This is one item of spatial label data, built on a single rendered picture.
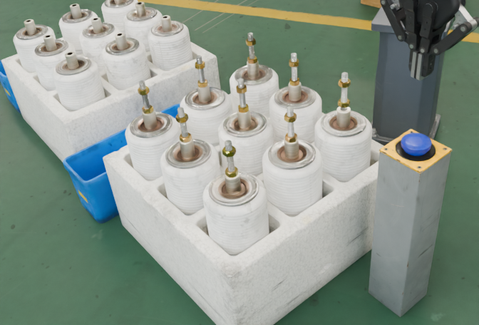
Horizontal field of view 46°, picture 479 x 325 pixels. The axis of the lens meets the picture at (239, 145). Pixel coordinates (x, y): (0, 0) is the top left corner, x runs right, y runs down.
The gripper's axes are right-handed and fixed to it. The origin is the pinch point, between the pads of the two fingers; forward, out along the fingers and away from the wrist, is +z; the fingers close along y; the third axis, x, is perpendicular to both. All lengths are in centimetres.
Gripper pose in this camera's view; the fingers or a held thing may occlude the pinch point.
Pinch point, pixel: (421, 63)
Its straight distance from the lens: 74.9
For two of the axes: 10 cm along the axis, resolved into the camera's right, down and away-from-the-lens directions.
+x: 7.8, -4.3, 4.6
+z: 0.9, 7.9, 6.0
